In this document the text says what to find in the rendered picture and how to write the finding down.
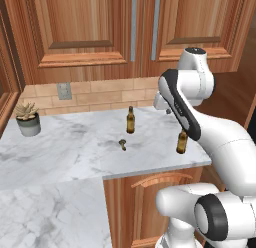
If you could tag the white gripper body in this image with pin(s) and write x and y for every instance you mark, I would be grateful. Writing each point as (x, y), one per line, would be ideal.
(161, 102)

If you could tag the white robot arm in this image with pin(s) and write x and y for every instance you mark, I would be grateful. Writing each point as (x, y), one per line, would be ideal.
(230, 148)

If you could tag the brown beer bottle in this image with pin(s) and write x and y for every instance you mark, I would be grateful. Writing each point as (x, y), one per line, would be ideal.
(181, 145)
(130, 122)

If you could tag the wooden base cupboard door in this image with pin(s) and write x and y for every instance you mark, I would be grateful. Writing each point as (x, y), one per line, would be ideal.
(133, 212)

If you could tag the succulent in grey pot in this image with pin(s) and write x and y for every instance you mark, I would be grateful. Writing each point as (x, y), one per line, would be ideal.
(29, 123)

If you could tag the tall wooden cupboard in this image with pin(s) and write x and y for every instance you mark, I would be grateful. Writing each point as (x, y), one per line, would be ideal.
(8, 65)

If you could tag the wooden wall cupboard door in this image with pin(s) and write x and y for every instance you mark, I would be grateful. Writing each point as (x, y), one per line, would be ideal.
(80, 28)
(200, 18)

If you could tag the grey wall outlet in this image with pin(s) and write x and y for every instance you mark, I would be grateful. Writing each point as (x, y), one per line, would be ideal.
(64, 91)

